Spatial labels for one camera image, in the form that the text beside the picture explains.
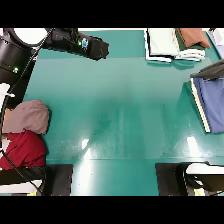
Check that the red garment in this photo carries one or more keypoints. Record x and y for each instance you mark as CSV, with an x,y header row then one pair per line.
x,y
23,150

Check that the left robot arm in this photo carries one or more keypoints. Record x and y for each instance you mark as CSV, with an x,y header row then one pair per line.
x,y
13,56

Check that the mauve garment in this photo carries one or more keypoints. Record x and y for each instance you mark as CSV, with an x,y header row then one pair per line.
x,y
28,116

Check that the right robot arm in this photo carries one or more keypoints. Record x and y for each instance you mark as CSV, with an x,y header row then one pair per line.
x,y
203,169

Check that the light blue garment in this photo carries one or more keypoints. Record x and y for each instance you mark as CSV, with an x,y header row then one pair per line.
x,y
218,40

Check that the brown garment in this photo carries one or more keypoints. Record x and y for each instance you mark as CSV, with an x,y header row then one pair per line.
x,y
193,36

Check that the small white folded garment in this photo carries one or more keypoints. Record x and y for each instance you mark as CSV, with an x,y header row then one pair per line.
x,y
191,54

